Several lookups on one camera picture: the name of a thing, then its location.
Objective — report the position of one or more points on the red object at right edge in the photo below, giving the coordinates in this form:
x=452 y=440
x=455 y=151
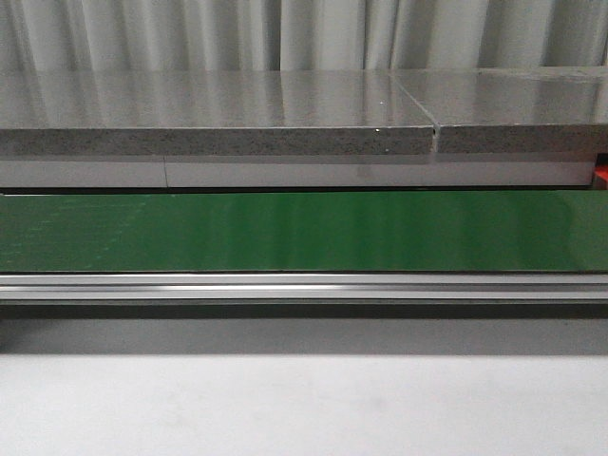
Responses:
x=600 y=178

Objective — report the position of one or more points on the grey pleated curtain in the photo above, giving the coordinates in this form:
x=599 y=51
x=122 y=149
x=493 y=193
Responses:
x=292 y=35

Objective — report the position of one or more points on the aluminium conveyor side rail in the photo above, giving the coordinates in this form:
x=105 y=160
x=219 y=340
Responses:
x=400 y=287

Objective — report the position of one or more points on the grey stone slab left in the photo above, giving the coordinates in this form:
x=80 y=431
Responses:
x=209 y=113

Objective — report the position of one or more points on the green conveyor belt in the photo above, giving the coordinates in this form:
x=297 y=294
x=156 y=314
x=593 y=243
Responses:
x=386 y=231

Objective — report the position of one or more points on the white panel behind conveyor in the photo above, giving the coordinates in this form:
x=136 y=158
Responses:
x=181 y=174

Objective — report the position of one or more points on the grey stone slab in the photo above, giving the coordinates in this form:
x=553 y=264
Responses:
x=209 y=113
x=556 y=110

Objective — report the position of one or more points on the grey stone slab right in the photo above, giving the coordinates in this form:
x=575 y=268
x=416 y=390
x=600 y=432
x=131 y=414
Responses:
x=556 y=110

